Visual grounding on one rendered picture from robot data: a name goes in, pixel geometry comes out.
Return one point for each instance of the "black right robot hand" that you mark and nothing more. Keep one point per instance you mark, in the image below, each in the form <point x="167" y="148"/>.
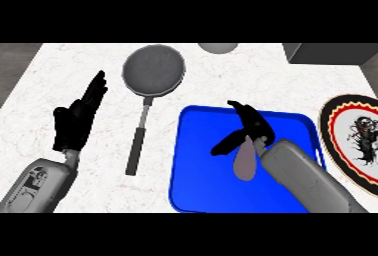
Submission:
<point x="252" y="125"/>

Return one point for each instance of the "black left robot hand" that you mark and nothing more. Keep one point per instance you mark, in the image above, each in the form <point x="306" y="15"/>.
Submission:
<point x="74" y="123"/>

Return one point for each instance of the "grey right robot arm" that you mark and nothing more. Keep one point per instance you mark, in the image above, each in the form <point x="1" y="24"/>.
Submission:
<point x="307" y="181"/>

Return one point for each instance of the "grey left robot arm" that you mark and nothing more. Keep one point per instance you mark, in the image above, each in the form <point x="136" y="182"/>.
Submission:
<point x="41" y="185"/>

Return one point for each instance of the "purple eggplant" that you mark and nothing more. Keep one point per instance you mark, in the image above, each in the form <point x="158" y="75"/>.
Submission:
<point x="244" y="161"/>

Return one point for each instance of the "blue tray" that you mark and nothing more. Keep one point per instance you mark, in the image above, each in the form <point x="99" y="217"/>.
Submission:
<point x="216" y="186"/>

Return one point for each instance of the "patterned black-rimmed plate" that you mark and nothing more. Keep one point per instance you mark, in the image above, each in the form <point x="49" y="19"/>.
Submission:
<point x="356" y="140"/>

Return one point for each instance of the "grey frying pan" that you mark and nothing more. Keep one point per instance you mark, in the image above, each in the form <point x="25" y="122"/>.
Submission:
<point x="152" y="75"/>

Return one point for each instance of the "grey round object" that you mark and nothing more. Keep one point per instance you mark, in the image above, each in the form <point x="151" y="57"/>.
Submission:
<point x="217" y="47"/>

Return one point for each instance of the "dark grey box appliance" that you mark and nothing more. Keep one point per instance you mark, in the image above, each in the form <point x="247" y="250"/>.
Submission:
<point x="329" y="52"/>

